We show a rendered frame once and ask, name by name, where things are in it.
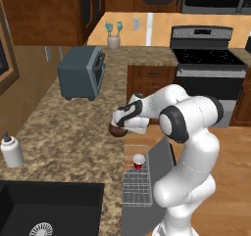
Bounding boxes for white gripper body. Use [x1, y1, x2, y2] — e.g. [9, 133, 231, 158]
[123, 115, 151, 135]

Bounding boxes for brown bowl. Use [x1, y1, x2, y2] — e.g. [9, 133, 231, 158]
[108, 121, 129, 138]

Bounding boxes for red cup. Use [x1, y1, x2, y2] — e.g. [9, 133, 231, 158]
[131, 153, 146, 171]

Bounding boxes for grey dishwasher door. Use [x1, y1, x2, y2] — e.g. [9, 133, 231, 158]
[121, 136, 178, 236]

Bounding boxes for brown wooden base cupboards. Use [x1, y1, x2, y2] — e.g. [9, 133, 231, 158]
[125, 64, 179, 105]

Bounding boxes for grey-blue toaster oven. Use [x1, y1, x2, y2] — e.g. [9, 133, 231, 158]
[57, 45, 107, 102]

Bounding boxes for beige utensil pot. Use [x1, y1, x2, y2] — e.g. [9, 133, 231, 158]
[106, 34, 122, 51]

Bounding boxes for steel and black range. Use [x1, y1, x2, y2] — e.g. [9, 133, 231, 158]
[169, 24, 249, 129]

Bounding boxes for teal spoon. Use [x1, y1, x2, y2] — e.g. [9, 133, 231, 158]
[116, 21, 125, 37]

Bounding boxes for teal spatula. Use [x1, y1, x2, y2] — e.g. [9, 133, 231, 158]
[104, 21, 115, 38]

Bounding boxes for brown wooden cupboard beside range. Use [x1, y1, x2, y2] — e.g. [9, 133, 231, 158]
[227, 77, 251, 128]

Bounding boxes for black sink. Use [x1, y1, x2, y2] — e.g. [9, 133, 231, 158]
[0, 179, 106, 236]

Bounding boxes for white soap dispenser bottle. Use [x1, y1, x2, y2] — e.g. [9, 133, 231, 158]
[0, 130, 25, 168]

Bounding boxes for black countertop appliance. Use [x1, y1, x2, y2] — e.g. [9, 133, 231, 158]
[244, 29, 251, 55]

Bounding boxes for wooden framed window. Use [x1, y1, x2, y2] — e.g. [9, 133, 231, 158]
[0, 0, 21, 97]

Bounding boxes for grey wire dishwasher rack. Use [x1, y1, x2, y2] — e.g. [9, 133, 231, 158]
[122, 144, 154, 209]

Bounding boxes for white wall outlet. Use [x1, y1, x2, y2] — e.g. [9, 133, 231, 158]
[132, 17, 141, 31]

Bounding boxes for brown wooden wall cupboards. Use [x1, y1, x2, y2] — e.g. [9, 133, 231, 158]
[0, 0, 184, 47]

